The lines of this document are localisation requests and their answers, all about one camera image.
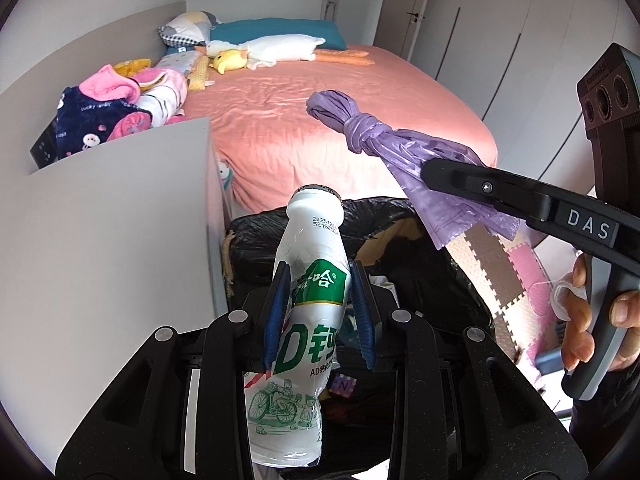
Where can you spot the white goose plush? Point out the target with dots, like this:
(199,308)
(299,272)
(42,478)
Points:
(280,47)

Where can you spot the black trash bag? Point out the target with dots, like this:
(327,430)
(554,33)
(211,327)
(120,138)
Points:
(380,210)

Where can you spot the teal pillow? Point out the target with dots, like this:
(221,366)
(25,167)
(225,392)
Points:
(280,27)

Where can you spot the yellow duck plush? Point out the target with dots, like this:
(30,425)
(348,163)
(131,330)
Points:
(227,60)

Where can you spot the pink beige foam floor mat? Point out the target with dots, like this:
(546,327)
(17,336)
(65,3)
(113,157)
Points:
(495,280)

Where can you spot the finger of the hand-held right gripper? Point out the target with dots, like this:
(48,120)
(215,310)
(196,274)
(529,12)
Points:
(480,187)

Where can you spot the purple plastic bag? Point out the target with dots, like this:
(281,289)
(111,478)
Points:
(400,155)

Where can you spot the light blue small pillow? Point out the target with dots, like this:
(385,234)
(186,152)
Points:
(177,60)

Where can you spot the bed with pink sheet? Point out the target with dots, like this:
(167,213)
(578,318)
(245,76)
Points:
(310,125)

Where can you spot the yellow plush cloth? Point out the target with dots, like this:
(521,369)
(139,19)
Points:
(132,66)

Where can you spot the yellow long plush toy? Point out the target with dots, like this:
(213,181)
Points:
(197,77)

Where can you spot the navy and pink fleece pajamas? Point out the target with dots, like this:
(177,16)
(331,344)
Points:
(80,115)

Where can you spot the pastel foam puzzle cube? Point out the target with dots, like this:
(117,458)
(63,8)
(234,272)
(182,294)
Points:
(345,385)

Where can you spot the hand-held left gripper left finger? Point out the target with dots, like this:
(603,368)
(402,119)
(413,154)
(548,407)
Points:
(277,320)

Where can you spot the white cartoon plush toy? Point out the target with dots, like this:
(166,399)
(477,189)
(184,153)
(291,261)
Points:
(224,175)

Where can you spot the white plastic milk bottle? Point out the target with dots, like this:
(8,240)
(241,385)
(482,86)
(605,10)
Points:
(310,240)

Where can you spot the checked patchwork pillow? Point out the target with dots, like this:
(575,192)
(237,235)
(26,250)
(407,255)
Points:
(187,27)

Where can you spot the pink white printed blanket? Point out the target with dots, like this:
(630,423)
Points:
(160,95)

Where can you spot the person's right hand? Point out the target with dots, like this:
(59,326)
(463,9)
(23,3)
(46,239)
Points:
(577,340)

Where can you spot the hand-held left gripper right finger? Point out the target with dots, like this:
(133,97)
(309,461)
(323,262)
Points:
(362,315)

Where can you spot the white wardrobe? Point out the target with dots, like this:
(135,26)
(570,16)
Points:
(500,60)

